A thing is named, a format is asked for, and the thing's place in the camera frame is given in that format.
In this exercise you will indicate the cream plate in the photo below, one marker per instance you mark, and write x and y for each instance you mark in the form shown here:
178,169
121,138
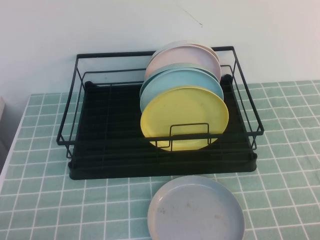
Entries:
209,50

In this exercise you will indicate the green plate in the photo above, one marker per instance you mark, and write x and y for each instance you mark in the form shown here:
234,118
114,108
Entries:
175,65

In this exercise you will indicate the yellow plate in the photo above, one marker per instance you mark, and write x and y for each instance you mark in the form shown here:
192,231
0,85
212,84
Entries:
185,115

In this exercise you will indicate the black plastic drip tray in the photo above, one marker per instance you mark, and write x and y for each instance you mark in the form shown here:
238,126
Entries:
112,172

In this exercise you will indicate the pink plate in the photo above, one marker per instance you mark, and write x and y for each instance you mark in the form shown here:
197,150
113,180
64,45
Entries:
185,56

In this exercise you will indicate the light blue plate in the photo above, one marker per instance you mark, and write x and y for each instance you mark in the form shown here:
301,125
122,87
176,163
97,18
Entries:
175,80

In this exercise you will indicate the green checked tablecloth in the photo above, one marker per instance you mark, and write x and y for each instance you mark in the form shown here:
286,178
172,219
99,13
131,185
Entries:
280,180

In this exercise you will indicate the white plate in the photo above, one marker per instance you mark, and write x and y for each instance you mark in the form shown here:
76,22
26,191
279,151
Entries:
162,47

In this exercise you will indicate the grey plate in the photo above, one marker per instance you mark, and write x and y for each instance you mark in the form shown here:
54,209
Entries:
195,215

